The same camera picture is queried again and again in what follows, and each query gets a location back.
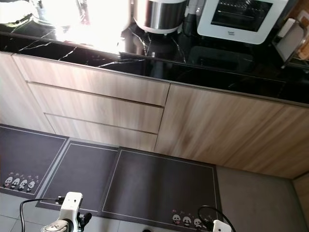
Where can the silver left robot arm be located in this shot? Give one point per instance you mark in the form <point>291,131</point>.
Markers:
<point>58,227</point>

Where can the plain grey floor mat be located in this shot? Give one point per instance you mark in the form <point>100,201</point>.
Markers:
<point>82,171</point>

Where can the large grey panda floor mat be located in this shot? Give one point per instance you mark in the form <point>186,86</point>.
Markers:
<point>159,188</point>

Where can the wooden drawer front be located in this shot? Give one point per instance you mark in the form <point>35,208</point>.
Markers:
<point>106,134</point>
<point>101,108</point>
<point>91,79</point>

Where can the small grey panda floor mat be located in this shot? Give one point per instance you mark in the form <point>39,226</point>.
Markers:
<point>24,154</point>

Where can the wooden cabinet door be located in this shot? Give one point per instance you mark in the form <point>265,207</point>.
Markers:
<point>222,128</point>
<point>17,96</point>

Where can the shiny steel pot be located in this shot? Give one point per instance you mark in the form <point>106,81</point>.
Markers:
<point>48,14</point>

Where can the silver rice cooker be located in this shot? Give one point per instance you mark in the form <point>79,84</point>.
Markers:
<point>159,14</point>

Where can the white toaster oven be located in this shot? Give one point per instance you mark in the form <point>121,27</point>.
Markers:
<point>206,26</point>

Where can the white rectangular board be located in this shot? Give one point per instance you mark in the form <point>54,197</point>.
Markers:
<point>289,41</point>

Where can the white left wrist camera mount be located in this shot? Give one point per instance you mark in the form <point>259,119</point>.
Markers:
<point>71,203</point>

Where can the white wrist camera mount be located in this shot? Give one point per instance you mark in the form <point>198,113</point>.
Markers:
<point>221,226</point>
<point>71,203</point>

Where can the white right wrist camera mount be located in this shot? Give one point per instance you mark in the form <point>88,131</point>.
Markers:
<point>221,226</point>

